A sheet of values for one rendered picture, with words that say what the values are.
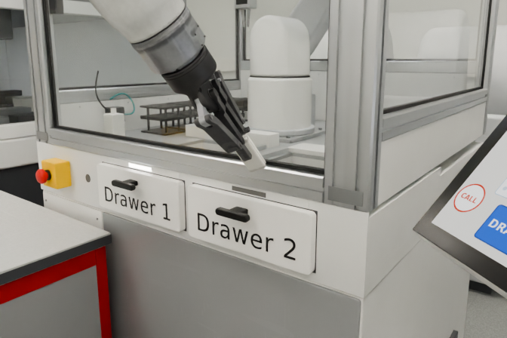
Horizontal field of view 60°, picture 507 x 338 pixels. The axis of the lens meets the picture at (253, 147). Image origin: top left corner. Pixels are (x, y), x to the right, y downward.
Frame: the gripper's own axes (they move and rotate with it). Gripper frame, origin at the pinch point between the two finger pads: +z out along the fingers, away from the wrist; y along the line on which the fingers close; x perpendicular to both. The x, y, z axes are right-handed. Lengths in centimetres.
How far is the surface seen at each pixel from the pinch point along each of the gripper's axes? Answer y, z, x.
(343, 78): 3.8, -4.8, -18.7
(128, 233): 10.1, 19.3, 44.4
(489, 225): -22.4, 2.6, -30.0
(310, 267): -11.7, 18.2, -3.0
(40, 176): 23, 3, 65
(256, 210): -2.5, 11.0, 4.1
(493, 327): 45, 175, -28
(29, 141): 61, 10, 101
